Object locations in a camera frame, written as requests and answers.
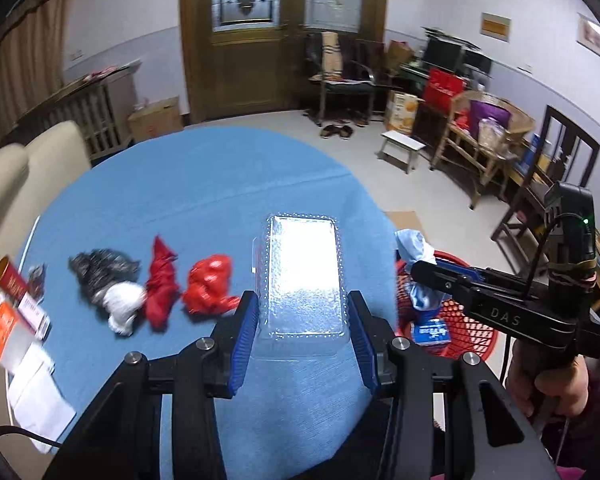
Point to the person's right hand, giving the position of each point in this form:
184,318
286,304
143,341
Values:
555,392

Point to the red plastic bag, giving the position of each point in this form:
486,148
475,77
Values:
210,285

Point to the dark snack packet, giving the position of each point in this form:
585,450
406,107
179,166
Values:
37,282

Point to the clear plastic bag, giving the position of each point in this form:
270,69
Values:
491,135

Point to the light blue cloth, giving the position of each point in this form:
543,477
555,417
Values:
415,247

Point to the orange wall notice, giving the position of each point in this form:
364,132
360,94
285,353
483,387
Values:
495,26

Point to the blue packet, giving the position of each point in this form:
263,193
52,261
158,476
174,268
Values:
431,332

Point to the red paper cup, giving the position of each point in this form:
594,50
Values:
10,280

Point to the slatted radiator cabinet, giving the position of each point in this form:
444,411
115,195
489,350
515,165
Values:
95,115

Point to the flat cardboard sheet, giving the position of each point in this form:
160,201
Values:
405,222

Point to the red plastic basket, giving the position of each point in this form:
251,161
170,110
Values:
460,330

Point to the striped scarf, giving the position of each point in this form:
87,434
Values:
331,57

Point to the dark wooden chair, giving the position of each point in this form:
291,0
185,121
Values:
535,195

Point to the wicker armchair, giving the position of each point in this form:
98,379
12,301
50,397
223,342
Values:
462,155

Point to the black plastic bag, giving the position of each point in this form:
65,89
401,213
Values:
100,267

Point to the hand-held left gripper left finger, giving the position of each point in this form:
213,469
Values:
244,345

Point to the person's right forearm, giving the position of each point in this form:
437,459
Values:
592,430

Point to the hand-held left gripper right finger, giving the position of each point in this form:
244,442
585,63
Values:
364,347

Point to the wooden double door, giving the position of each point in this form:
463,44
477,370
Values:
245,65

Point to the black metal chair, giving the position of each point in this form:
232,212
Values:
347,87

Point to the beige sofa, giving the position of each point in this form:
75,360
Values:
10,185

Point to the beige curtain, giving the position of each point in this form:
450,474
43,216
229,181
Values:
25,60

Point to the orange tissue pack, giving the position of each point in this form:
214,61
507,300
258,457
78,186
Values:
5,332

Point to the white barcode box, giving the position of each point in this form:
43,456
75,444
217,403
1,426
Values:
34,316

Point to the red gift bag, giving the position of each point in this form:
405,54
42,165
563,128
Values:
442,87

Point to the clear plastic container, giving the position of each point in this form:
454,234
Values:
304,280

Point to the framed wall picture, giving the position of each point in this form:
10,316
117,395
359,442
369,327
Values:
593,36

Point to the pair of slippers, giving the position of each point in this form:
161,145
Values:
336,131

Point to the white napkins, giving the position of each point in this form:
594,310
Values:
37,400

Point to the white plastic bag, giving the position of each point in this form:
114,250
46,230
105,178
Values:
122,305

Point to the plain cardboard box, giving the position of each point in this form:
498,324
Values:
155,119

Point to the small white stool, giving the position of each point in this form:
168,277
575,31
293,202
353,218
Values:
402,147

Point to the brown paper bag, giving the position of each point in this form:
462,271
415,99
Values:
400,56

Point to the purple bag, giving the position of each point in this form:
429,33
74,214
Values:
487,115

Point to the small black monitor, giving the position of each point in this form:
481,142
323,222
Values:
477,64

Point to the orange print cardboard box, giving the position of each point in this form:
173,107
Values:
401,112

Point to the red cloth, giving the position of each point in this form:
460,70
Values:
161,290

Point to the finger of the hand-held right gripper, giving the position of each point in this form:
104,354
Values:
440,280
500,282

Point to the large black monitor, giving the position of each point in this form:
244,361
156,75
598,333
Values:
442,55

